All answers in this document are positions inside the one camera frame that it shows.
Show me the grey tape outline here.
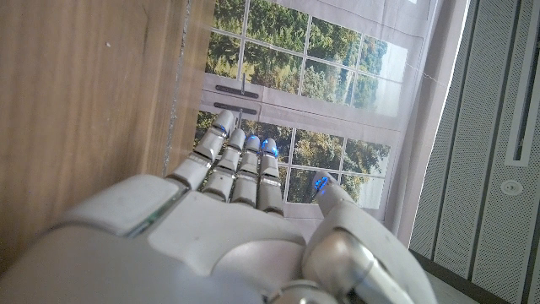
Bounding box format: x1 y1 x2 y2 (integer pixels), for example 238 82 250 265
162 0 193 176

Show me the round grey ceiling fixture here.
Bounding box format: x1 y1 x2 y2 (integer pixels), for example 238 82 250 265
500 179 524 196

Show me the printed window backdrop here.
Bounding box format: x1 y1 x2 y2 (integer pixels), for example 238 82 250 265
192 0 469 248

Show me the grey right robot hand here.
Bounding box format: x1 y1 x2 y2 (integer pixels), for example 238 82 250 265
0 109 438 304

